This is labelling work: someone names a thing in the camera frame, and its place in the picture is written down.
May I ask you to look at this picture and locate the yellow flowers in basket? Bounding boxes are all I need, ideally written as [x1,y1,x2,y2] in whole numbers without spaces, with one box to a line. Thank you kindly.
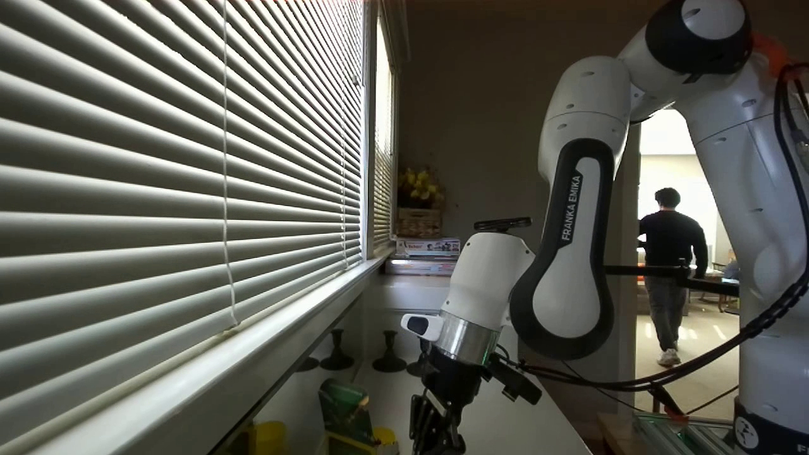
[394,165,448,241]

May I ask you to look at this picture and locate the white blinds pull cord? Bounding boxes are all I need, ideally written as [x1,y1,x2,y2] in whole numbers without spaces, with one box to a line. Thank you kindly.
[221,0,241,327]

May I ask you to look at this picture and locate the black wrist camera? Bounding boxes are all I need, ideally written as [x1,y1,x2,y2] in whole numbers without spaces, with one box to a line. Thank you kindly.
[489,351,546,407]

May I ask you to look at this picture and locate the large white window blinds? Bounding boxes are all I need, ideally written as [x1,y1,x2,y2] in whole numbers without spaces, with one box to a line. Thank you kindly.
[0,0,374,407]

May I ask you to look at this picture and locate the black candle holder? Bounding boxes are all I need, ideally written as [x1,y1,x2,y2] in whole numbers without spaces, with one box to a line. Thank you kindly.
[318,327,357,375]
[373,327,410,375]

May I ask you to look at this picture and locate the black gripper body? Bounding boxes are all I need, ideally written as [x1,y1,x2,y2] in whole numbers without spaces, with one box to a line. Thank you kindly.
[418,346,510,436]

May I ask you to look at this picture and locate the person in dark sweater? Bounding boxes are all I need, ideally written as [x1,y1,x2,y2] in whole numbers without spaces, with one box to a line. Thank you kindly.
[638,186,711,369]

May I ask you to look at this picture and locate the small yellow cup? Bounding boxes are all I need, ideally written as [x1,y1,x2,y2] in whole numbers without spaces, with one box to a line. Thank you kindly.
[249,417,289,455]

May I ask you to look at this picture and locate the green and white books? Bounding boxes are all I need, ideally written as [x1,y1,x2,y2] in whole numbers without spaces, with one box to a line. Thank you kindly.
[656,414,735,455]

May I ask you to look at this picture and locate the narrow white window blinds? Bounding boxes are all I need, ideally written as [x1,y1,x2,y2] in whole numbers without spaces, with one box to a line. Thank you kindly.
[369,15,400,255]

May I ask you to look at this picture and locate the white window sill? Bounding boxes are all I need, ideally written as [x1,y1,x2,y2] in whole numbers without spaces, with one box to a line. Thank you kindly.
[32,249,400,455]

